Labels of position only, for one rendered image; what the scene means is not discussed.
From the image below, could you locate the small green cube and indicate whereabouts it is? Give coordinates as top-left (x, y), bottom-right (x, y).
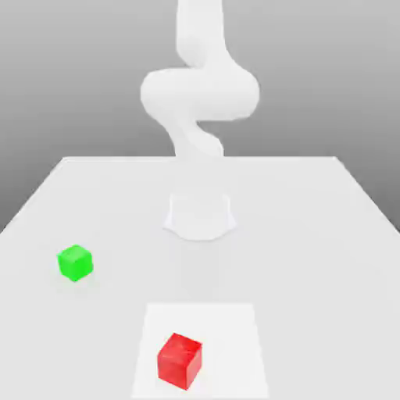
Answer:
top-left (56, 244), bottom-right (95, 283)

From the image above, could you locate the small red cube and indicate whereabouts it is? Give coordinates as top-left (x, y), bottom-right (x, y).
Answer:
top-left (156, 332), bottom-right (203, 391)

